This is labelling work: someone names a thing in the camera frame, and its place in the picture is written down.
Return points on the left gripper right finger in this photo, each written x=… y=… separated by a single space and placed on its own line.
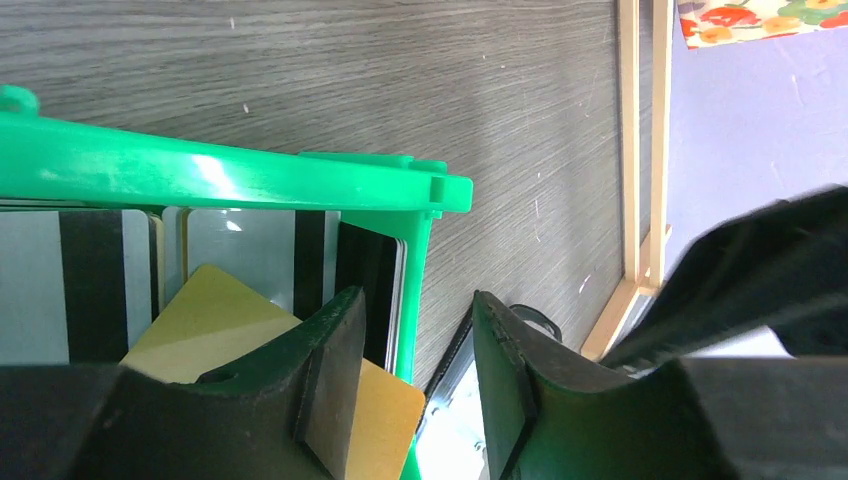
x=550 y=413

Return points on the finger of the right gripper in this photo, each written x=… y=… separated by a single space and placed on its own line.
x=783 y=267

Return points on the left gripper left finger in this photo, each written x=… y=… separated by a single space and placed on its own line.
x=282 y=411

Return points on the black card holder wallet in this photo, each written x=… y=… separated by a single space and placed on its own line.
x=450 y=441

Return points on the green plastic bin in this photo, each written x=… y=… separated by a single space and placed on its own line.
x=250 y=245

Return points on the striped white credit card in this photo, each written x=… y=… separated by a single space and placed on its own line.
x=78 y=286

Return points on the floral fabric bag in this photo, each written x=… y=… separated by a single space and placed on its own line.
x=708 y=23

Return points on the wooden frame rack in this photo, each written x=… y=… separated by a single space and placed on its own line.
x=644 y=257

